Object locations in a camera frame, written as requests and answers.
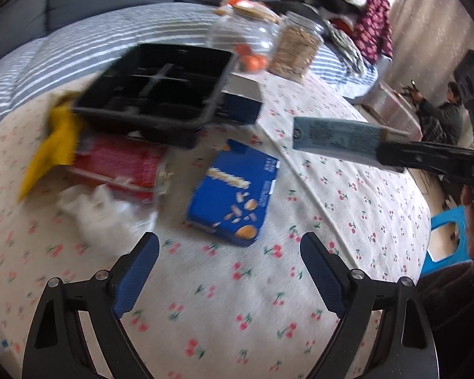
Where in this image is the pale blue package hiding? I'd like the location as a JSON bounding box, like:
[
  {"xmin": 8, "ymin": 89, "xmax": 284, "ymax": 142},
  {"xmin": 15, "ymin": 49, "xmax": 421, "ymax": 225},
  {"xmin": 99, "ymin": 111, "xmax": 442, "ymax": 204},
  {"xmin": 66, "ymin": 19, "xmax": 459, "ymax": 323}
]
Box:
[{"xmin": 293, "ymin": 117, "xmax": 382, "ymax": 165}]

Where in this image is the white tissue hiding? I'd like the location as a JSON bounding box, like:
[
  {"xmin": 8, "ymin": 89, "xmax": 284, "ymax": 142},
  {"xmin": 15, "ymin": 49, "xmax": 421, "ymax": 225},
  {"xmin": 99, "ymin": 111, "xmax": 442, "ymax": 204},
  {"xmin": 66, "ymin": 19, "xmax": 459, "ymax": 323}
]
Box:
[{"xmin": 57, "ymin": 185, "xmax": 158, "ymax": 257}]

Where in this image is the seated person in background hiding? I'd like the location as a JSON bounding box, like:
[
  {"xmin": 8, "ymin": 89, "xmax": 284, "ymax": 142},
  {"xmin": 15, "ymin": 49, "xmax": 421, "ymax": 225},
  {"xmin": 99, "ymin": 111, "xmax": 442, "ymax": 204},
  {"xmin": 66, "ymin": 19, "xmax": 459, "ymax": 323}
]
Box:
[{"xmin": 408, "ymin": 81, "xmax": 463, "ymax": 146}]

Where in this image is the blue plastic stool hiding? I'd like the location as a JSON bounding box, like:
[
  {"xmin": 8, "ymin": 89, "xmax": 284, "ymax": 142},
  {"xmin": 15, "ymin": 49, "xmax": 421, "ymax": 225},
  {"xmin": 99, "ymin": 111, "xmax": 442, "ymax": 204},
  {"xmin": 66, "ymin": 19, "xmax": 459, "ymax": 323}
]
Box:
[{"xmin": 420, "ymin": 206, "xmax": 469, "ymax": 277}]

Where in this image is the red floral garment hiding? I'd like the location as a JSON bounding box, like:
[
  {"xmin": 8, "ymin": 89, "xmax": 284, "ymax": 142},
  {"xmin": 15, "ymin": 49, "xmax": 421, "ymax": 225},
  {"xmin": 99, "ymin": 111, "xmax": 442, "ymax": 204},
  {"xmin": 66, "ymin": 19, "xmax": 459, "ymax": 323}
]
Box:
[{"xmin": 353, "ymin": 0, "xmax": 393, "ymax": 64}]

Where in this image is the cherry print tablecloth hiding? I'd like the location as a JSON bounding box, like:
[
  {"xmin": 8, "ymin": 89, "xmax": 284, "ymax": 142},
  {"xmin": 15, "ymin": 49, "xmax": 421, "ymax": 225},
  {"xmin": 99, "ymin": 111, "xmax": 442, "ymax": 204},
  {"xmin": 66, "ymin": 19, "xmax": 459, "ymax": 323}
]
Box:
[{"xmin": 0, "ymin": 68, "xmax": 432, "ymax": 379}]

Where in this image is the seed filled jar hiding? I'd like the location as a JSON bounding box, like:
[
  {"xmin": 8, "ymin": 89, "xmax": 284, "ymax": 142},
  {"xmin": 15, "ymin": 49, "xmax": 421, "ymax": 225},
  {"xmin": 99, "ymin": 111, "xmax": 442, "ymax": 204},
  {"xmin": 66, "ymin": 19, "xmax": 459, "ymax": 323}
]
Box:
[{"xmin": 267, "ymin": 11, "xmax": 325, "ymax": 82}]

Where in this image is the blue and white box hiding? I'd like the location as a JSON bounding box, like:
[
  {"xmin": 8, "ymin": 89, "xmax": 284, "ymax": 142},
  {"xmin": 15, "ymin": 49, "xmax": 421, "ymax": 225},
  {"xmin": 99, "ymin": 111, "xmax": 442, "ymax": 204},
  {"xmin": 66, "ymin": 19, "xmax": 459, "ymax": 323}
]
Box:
[{"xmin": 211, "ymin": 74, "xmax": 263, "ymax": 125}]

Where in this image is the orange tangerine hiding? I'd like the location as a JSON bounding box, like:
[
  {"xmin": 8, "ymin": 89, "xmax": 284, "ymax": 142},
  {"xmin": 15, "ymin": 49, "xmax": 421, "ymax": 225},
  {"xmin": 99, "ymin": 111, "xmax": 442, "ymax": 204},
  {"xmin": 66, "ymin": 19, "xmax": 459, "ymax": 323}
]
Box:
[
  {"xmin": 240, "ymin": 54, "xmax": 269, "ymax": 73},
  {"xmin": 233, "ymin": 44, "xmax": 252, "ymax": 57}
]

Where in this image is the blue biscuit box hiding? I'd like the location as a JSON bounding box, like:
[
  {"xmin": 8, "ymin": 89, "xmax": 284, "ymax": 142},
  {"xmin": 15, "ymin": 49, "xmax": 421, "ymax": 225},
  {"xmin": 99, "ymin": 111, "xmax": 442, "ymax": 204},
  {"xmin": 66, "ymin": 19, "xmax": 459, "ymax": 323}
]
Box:
[{"xmin": 186, "ymin": 140, "xmax": 280, "ymax": 247}]

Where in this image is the clear glass jar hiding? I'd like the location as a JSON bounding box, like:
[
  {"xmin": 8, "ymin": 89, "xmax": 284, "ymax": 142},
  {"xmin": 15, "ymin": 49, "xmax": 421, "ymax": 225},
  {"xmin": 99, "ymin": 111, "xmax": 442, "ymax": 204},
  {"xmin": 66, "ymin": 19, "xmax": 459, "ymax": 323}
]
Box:
[{"xmin": 206, "ymin": 0, "xmax": 280, "ymax": 72}]

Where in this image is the red snack package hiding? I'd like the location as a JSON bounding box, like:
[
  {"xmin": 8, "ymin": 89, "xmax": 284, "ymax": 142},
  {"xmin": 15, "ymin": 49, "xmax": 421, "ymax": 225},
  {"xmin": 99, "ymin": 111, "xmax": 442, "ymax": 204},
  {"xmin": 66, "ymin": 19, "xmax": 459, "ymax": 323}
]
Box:
[{"xmin": 69, "ymin": 133, "xmax": 172, "ymax": 204}]

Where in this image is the yellow wrapper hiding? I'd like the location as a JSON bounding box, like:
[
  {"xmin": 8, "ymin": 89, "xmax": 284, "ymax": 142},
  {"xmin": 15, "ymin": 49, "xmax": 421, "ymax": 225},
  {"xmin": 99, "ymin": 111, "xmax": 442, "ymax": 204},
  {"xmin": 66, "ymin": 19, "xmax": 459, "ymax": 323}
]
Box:
[{"xmin": 18, "ymin": 91, "xmax": 83, "ymax": 202}]

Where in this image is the black plastic tray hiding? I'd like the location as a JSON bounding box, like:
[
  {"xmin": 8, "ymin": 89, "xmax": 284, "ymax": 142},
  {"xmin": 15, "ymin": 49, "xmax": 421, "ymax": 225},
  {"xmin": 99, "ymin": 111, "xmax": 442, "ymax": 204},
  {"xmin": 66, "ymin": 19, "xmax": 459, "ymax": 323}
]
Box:
[{"xmin": 72, "ymin": 44, "xmax": 236, "ymax": 149}]

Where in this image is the blue striped quilt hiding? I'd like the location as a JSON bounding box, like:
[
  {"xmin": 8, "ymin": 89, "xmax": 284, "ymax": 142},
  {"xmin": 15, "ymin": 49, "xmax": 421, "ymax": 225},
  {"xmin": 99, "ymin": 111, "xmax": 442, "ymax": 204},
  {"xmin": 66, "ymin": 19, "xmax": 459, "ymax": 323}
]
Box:
[{"xmin": 0, "ymin": 1, "xmax": 380, "ymax": 175}]

